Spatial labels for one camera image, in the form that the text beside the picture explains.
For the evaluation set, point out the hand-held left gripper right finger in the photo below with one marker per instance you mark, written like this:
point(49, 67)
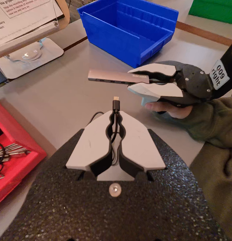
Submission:
point(140, 146)

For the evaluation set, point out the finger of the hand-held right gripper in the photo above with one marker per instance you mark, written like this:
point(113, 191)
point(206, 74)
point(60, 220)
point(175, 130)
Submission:
point(157, 69)
point(157, 90)

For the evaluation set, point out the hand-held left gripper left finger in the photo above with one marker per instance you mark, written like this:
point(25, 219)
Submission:
point(93, 145)

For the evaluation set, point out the grey metal usb hub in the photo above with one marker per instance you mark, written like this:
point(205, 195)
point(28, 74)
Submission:
point(112, 76)

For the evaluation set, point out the red plastic bin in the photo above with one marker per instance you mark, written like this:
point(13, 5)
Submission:
point(16, 162)

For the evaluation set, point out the person's right forearm olive sleeve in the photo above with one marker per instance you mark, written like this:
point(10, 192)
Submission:
point(211, 120)

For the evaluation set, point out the person's right hand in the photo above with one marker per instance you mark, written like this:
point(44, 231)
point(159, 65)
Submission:
point(172, 110)

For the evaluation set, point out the blue plastic bin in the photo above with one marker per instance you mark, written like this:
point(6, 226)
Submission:
point(127, 28)

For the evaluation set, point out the green panel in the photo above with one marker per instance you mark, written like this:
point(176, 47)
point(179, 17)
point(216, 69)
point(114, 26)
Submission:
point(213, 9)

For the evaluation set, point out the person's olive clothing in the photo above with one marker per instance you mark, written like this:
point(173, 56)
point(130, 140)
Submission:
point(217, 184)

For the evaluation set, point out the acrylic sign holder with paper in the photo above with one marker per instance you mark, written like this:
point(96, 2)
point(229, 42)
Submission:
point(24, 24)

